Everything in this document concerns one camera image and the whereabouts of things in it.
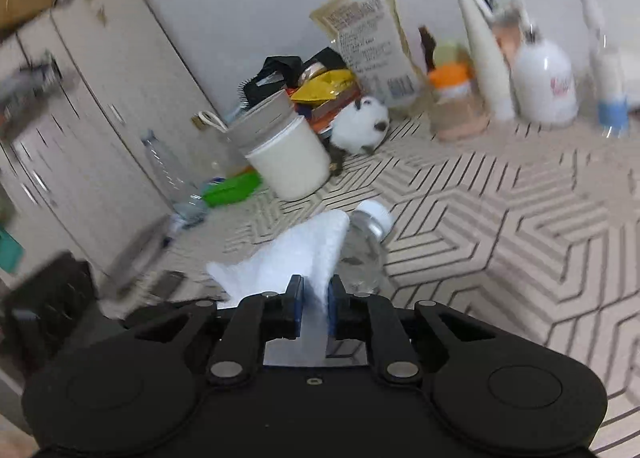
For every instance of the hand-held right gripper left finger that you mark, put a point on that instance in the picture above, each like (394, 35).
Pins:
(296, 308)

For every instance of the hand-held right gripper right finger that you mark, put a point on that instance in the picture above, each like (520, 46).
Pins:
(334, 308)

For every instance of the white cloth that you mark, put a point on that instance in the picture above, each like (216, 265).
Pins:
(295, 253)

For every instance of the clear plastic bottle white cap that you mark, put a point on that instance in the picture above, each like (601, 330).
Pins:
(362, 248)

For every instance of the green plastic container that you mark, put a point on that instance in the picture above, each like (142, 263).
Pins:
(230, 188)

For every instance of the grey round container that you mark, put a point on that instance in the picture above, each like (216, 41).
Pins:
(260, 120)

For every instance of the small dark flat object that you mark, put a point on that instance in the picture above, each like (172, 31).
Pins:
(167, 283)

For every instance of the black flat cloth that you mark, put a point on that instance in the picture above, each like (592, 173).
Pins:
(165, 310)

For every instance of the white round tub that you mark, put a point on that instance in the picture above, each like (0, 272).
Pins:
(292, 160)

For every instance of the white plush toy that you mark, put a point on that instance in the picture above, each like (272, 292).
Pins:
(360, 125)

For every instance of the tall clear plastic bottle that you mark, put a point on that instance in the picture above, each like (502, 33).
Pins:
(170, 172)

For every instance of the orange red box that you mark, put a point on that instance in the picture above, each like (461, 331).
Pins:
(325, 110)

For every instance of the black hairbrush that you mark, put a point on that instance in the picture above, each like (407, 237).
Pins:
(245, 92)

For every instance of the yellow packet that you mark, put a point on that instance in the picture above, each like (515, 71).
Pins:
(325, 85)

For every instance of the black bag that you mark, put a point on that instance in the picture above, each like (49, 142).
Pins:
(280, 72)

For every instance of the tape roll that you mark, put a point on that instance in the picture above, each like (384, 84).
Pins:
(312, 71)

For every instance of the orange lid jar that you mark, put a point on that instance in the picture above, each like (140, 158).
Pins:
(455, 102)

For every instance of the dark box-shaped object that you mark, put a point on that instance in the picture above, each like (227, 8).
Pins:
(45, 308)

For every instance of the beige printed pouch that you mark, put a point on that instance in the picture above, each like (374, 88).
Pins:
(370, 37)

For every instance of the brown bottle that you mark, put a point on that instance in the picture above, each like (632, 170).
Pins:
(427, 47)

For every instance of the light green cap jar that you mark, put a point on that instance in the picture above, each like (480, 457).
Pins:
(447, 52)

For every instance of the teal item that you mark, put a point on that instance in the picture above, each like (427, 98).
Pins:
(10, 250)

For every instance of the beige wardrobe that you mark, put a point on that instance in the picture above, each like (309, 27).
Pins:
(100, 87)

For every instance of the tall white tube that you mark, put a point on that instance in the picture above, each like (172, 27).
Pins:
(487, 52)

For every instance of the white pump bottle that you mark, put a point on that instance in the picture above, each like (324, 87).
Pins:
(545, 82)

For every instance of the peach bottle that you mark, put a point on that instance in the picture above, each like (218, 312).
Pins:
(505, 32)

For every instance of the grey hanging items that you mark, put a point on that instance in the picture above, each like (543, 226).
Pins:
(30, 77)

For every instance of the clear bottle blue label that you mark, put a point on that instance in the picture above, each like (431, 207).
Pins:
(610, 82)

